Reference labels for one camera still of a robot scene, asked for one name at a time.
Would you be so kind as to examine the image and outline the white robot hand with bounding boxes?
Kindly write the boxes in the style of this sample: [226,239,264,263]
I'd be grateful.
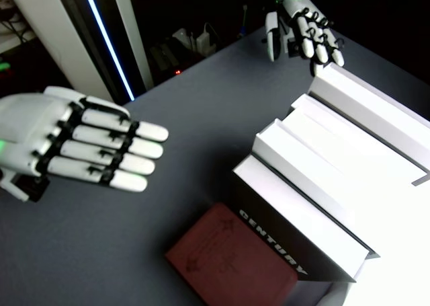
[0,85,169,193]
[263,0,346,77]

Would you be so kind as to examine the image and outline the tall black cover book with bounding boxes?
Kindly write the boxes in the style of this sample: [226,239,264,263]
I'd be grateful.
[230,153,381,284]

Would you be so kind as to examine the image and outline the tall grey SPECIAL ISSUE book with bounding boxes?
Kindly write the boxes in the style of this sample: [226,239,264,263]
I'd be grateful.
[307,63,430,186]

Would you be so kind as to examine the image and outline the tall white FASHIONINDIA book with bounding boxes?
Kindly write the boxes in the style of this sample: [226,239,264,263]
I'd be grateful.
[280,106,404,219]

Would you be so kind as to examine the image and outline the tall plain grey book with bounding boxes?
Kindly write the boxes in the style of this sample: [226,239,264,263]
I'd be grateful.
[251,117,359,226]

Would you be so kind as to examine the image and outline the red book with embossed cover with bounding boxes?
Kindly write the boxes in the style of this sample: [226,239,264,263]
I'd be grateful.
[163,202,300,306]

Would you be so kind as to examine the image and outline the white power adapter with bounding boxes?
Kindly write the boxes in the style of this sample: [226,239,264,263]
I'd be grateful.
[196,22,218,56]
[173,27,193,48]

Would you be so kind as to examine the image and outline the bright light strip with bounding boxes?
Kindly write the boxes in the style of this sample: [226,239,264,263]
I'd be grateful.
[79,0,136,102]

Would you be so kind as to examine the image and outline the grey table cloth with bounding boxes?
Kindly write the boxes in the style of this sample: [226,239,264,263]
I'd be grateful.
[0,25,430,306]

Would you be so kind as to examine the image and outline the black power strip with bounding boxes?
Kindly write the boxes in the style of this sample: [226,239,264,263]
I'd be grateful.
[149,43,185,78]

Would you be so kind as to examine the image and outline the white backing board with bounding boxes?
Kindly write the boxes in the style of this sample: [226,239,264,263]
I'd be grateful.
[335,181,430,306]

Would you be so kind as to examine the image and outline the white shelf with cables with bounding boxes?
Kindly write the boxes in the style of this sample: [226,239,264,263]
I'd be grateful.
[0,0,36,54]

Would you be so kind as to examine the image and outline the white column frame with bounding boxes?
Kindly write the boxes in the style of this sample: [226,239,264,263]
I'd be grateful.
[0,0,155,105]

